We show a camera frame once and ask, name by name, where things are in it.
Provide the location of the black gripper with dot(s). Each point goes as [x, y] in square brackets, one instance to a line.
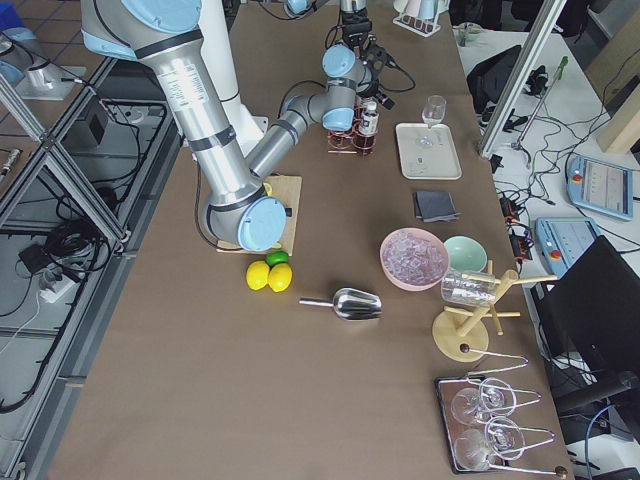
[353, 11]
[364, 95]

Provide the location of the tea bottle white cap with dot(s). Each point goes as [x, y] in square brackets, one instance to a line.
[367, 128]

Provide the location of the copper wire bottle basket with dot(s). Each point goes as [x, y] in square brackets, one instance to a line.
[344, 142]

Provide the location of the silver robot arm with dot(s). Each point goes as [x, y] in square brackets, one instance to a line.
[186, 45]
[298, 9]

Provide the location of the clear wine glass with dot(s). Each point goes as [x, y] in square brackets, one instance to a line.
[432, 114]

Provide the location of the pale blue cup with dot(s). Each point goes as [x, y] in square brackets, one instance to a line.
[428, 9]

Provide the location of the cream rabbit tray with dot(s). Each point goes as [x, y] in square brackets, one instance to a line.
[427, 153]

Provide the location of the grey folded cloth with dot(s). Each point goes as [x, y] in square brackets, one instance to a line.
[433, 206]

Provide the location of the bamboo cutting board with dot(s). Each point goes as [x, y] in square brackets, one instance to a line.
[290, 210]

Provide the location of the reacher grabber tool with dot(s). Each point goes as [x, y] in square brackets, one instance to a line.
[517, 144]

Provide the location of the clear ice cubes pile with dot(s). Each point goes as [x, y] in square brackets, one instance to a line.
[413, 260]

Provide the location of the pink bowl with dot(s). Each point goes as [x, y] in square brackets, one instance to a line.
[422, 234]

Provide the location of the green bowl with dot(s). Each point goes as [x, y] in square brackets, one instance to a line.
[465, 254]

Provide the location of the green lime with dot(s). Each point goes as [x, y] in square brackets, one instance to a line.
[277, 257]

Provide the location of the yellow lemon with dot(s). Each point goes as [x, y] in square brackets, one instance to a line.
[257, 275]
[280, 277]

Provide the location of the clear glass mug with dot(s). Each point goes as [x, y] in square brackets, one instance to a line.
[468, 288]

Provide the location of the steel ice scoop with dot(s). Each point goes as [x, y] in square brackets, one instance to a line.
[350, 304]

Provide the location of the blue teach pendant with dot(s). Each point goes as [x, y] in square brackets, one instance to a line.
[562, 240]
[601, 186]

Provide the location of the black monitor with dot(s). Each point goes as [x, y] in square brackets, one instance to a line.
[590, 316]

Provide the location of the hanging wine glass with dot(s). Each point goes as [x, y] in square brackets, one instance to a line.
[478, 401]
[499, 442]

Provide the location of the dark glass rack tray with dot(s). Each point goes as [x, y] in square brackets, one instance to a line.
[534, 437]

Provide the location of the aluminium frame post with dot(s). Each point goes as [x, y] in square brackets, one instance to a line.
[531, 49]

